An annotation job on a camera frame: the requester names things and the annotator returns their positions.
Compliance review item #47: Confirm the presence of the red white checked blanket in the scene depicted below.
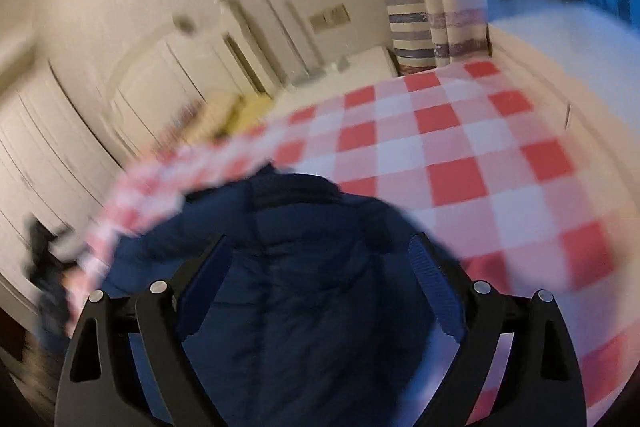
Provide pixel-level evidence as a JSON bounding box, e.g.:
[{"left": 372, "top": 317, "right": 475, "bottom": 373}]
[{"left": 64, "top": 58, "right": 623, "bottom": 427}]

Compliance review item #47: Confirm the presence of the cream fluffy pillow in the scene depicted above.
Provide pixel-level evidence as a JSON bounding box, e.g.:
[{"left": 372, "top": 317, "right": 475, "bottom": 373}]
[{"left": 199, "top": 91, "right": 242, "bottom": 138}]

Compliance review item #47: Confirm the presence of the white panelled wardrobe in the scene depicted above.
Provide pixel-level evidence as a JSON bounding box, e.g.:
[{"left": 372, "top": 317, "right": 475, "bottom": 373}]
[{"left": 0, "top": 34, "right": 128, "bottom": 313}]

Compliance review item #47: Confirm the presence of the yellow pillow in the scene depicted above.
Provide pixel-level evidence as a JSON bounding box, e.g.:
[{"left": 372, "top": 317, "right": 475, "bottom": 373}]
[{"left": 234, "top": 93, "right": 282, "bottom": 134}]

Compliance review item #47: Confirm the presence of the navy quilted zip jacket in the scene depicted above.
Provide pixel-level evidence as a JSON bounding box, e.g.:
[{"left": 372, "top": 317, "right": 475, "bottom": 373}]
[{"left": 39, "top": 161, "right": 468, "bottom": 427}]

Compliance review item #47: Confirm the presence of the white nightstand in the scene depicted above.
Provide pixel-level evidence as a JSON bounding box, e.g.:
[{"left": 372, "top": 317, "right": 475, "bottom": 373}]
[{"left": 284, "top": 45, "right": 399, "bottom": 96}]

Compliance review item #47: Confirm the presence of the white wooden bed headboard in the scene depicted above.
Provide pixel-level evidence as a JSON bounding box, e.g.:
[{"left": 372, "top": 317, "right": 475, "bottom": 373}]
[{"left": 106, "top": 0, "right": 322, "bottom": 160}]

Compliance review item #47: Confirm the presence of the beige wall socket plate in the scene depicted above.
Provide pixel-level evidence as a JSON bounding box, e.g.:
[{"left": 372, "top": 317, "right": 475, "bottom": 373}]
[{"left": 307, "top": 4, "right": 351, "bottom": 33}]

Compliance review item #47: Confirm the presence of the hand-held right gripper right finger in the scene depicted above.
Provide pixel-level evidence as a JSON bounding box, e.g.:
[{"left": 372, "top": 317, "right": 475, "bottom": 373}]
[{"left": 407, "top": 231, "right": 588, "bottom": 427}]

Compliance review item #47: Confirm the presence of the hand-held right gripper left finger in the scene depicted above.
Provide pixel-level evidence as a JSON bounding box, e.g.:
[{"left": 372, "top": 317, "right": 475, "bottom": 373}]
[{"left": 54, "top": 233, "right": 235, "bottom": 427}]

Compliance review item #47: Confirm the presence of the white window bench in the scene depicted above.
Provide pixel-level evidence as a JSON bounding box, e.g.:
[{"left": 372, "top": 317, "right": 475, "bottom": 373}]
[{"left": 486, "top": 1, "right": 640, "bottom": 427}]

